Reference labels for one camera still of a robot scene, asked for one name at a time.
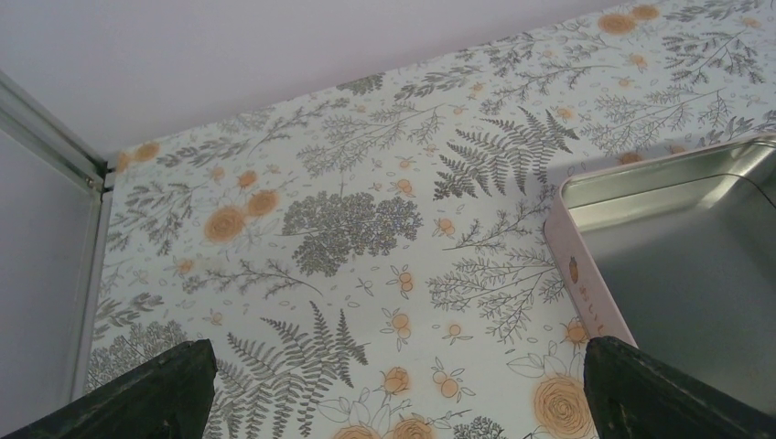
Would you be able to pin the left aluminium corner post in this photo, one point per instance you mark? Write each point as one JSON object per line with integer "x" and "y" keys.
{"x": 32, "y": 125}

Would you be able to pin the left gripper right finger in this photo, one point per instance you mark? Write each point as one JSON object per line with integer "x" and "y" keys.
{"x": 630, "y": 394}

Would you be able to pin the floral patterned table mat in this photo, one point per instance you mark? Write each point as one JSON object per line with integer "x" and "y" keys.
{"x": 368, "y": 261}

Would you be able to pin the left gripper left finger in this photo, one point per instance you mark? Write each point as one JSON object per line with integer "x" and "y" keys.
{"x": 168, "y": 396}

